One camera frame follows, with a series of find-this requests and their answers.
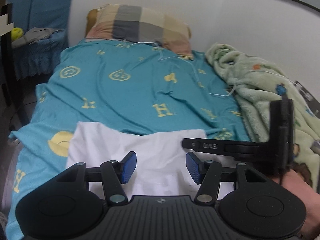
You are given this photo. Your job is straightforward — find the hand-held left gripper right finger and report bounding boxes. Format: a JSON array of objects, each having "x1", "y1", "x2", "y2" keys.
[{"x1": 185, "y1": 152, "x2": 267, "y2": 204}]

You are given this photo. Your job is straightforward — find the yellow-green plush toy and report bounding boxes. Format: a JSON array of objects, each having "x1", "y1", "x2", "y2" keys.
[{"x1": 11, "y1": 27, "x2": 23, "y2": 40}]

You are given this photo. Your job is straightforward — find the white t-shirt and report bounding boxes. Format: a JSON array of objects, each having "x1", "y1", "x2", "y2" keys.
[{"x1": 65, "y1": 121, "x2": 235, "y2": 200}]

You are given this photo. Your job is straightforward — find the green printed fleece blanket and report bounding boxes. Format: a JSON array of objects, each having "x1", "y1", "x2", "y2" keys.
[{"x1": 205, "y1": 44, "x2": 320, "y2": 195}]

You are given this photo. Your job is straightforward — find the black chair with white backrest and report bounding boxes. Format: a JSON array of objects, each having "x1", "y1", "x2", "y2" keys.
[{"x1": 0, "y1": 4, "x2": 28, "y2": 125}]

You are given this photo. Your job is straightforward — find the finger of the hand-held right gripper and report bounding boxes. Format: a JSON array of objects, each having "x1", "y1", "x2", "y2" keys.
[{"x1": 181, "y1": 138, "x2": 225, "y2": 157}]

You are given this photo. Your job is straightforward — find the person's right hand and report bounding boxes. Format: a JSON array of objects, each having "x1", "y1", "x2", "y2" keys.
[{"x1": 272, "y1": 171, "x2": 316, "y2": 220}]

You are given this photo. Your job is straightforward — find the white charging cable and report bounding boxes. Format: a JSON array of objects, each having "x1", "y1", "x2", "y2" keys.
[{"x1": 110, "y1": 39, "x2": 288, "y2": 98}]

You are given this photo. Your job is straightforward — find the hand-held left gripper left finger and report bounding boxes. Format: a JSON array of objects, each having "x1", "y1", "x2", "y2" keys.
[{"x1": 56, "y1": 151, "x2": 137, "y2": 204}]

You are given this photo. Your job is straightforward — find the checked pillow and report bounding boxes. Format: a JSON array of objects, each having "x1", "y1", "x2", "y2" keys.
[{"x1": 85, "y1": 4, "x2": 192, "y2": 55}]

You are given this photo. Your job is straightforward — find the brown pillow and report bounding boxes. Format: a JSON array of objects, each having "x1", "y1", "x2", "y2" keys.
[{"x1": 86, "y1": 9, "x2": 100, "y2": 38}]

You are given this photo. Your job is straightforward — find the blue covered chair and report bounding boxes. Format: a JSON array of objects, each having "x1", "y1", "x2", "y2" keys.
[{"x1": 11, "y1": 0, "x2": 75, "y2": 80}]

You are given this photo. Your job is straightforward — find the grey cloth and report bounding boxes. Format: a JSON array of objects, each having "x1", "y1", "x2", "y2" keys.
[{"x1": 11, "y1": 27, "x2": 64, "y2": 48}]

